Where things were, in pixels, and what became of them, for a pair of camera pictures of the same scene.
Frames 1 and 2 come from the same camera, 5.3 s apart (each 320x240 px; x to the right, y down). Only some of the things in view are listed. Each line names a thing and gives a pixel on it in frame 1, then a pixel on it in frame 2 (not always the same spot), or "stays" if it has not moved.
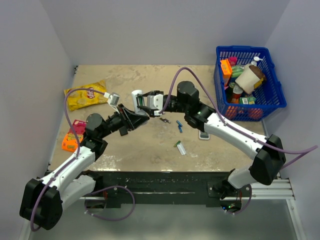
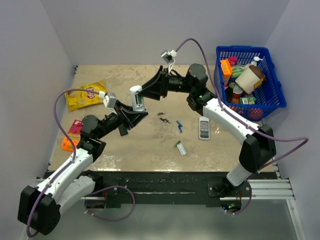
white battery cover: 181,149 stays
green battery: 177,143 stays
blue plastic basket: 247,86 stays
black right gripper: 150,112 to 155,91
